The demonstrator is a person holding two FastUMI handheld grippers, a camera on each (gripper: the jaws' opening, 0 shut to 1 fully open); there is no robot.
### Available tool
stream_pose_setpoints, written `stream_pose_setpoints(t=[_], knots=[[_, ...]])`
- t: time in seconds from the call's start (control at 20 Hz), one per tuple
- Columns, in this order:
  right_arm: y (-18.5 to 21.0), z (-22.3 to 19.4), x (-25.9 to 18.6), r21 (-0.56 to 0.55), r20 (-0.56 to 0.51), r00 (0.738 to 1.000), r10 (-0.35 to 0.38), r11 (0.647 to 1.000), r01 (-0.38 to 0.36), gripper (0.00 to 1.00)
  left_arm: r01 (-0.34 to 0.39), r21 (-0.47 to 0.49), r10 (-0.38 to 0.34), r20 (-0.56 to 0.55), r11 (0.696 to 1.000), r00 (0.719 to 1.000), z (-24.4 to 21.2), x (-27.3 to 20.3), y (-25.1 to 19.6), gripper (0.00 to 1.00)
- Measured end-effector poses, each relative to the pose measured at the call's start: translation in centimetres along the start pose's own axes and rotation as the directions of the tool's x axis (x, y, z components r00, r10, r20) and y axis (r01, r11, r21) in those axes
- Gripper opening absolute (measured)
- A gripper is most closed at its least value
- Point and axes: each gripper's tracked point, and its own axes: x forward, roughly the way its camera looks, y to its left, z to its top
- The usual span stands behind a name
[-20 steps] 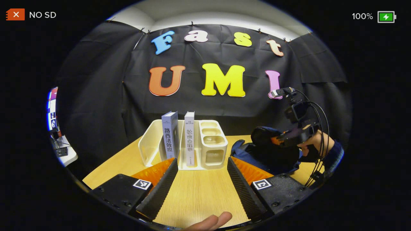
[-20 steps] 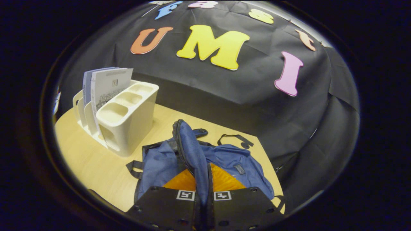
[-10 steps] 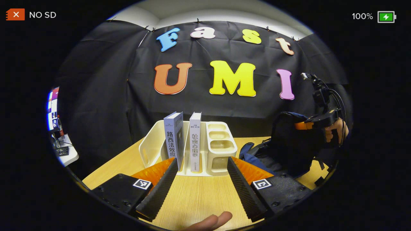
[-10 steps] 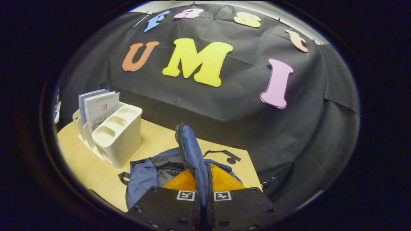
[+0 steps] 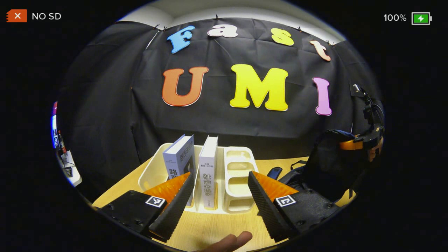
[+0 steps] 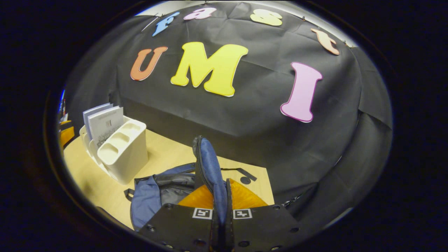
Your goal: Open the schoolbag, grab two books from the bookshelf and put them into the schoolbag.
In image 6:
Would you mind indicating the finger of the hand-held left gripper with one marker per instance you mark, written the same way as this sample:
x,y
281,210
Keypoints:
x,y
67,135

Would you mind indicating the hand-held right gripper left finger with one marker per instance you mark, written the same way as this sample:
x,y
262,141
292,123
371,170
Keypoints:
x,y
175,224

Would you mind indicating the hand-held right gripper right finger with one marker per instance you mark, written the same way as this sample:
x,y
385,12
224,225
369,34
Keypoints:
x,y
266,227

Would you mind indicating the purple cover book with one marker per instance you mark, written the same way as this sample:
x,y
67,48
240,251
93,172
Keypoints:
x,y
89,113

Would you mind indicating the white and grey book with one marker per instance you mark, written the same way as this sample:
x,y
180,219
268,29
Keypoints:
x,y
108,126

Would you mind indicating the white plastic bookshelf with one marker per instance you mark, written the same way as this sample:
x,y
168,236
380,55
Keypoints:
x,y
126,157

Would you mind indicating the blue schoolbag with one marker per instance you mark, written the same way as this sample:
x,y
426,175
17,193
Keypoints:
x,y
210,164

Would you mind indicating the computer monitor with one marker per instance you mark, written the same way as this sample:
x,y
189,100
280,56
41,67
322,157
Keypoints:
x,y
62,101

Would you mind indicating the black backdrop cloth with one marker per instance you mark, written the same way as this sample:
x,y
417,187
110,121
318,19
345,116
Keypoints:
x,y
245,115

